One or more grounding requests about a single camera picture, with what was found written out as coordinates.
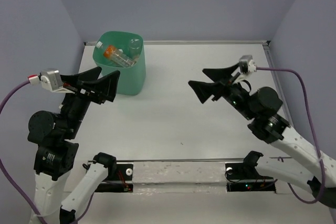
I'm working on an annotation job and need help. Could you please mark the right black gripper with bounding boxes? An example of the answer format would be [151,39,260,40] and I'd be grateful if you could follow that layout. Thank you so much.
[187,62,255,120]

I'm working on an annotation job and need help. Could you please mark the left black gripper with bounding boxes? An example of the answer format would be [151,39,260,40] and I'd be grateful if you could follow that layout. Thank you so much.
[64,65,123,135]

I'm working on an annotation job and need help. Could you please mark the tall orange label bottle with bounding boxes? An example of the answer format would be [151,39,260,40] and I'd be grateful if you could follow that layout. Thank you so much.
[95,41,135,68]

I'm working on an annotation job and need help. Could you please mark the clear jar silver lid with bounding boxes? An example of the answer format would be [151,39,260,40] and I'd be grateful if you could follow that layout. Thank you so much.
[128,38,143,61]

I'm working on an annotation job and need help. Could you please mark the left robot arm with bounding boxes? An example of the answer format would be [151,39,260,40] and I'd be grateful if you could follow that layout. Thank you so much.
[27,67,120,223]

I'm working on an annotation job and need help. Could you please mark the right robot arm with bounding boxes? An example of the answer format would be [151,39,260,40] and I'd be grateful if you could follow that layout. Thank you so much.
[188,63,335,209]

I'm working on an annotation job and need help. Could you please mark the green plastic bin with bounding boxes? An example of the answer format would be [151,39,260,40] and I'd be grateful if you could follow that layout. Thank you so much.
[93,31,146,95]

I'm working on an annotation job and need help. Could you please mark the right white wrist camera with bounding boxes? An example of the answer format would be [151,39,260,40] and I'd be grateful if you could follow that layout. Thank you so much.
[234,55,257,83]

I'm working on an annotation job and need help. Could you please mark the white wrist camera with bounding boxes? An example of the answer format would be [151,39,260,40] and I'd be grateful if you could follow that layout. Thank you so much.
[28,69,74,93]
[234,55,257,83]

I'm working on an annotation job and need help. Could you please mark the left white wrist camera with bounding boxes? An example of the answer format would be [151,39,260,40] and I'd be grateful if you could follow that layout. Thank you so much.
[28,69,74,93]

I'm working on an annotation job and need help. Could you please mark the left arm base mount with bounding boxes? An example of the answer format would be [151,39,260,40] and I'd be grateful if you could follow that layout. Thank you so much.
[95,163,133,193]

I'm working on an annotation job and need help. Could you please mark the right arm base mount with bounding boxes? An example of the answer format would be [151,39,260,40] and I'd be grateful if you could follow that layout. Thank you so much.
[225,163,276,193]

